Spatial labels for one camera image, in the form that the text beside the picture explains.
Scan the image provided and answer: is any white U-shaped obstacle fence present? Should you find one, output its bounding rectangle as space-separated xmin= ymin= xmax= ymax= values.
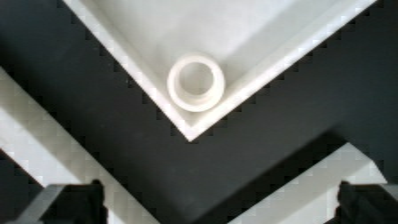
xmin=0 ymin=68 xmax=387 ymax=224

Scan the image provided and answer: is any white square tabletop part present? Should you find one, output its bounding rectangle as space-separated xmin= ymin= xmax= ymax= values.
xmin=62 ymin=0 xmax=377 ymax=139

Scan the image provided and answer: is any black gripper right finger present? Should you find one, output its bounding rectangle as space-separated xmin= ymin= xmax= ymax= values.
xmin=323 ymin=181 xmax=398 ymax=224

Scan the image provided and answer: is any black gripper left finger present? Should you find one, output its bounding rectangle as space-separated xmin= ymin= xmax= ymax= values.
xmin=14 ymin=180 xmax=108 ymax=224

